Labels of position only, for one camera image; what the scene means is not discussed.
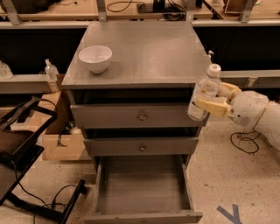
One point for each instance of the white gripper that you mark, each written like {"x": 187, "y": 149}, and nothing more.
{"x": 248, "y": 108}

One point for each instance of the clear plastic water bottle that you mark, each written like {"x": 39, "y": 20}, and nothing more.
{"x": 207, "y": 87}

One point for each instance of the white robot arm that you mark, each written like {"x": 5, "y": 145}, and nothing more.
{"x": 270, "y": 121}

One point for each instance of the small white pump bottle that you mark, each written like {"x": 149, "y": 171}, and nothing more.
{"x": 210, "y": 55}

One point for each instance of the grey top drawer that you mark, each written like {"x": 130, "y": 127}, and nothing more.
{"x": 108, "y": 116}

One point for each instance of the grey drawer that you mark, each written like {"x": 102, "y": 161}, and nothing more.
{"x": 131, "y": 146}
{"x": 142, "y": 190}
{"x": 108, "y": 116}

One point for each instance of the grey middle drawer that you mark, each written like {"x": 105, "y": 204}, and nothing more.
{"x": 131, "y": 146}

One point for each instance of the grey drawer cabinet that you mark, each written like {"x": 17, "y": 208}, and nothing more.
{"x": 152, "y": 63}

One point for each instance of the grey bottom drawer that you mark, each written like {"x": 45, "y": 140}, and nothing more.
{"x": 142, "y": 190}

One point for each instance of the clear pump bottle left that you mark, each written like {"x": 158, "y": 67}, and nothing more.
{"x": 51, "y": 70}

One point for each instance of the blue floor tape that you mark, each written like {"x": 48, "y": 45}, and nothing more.
{"x": 234, "y": 217}

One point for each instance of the white bowl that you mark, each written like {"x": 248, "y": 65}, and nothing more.
{"x": 96, "y": 58}

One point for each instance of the cardboard box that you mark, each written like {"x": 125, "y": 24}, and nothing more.
{"x": 62, "y": 140}

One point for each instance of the black cart frame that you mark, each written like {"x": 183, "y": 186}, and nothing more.
{"x": 19, "y": 151}

